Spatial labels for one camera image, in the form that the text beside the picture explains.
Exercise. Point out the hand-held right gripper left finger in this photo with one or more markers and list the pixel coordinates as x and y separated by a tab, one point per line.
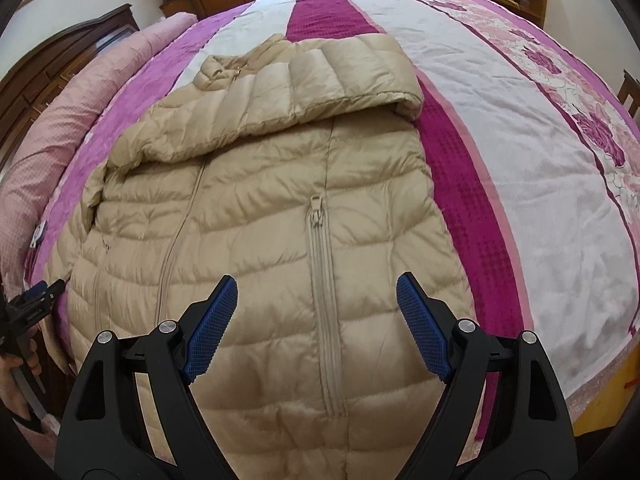
212	330

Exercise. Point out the person's left hand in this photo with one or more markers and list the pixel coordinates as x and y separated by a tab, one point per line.
10	390

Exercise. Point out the pink white floral bed cover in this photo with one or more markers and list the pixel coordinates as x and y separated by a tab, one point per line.
500	135

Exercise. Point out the beige down jacket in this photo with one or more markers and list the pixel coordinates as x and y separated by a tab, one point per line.
260	200

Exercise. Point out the white electric blanket controller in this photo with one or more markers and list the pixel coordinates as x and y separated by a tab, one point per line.
39	235

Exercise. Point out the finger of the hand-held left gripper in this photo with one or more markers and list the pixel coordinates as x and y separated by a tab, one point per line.
30	311
50	288

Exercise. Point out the wooden chair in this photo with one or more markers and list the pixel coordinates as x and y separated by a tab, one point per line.
631	92

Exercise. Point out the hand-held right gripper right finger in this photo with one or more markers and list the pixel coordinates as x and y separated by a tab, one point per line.
425	330

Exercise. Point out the dark wooden headboard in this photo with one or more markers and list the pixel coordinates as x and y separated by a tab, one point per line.
35	65

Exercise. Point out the rolled pink checked duvet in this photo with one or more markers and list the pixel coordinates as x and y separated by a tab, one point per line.
60	125

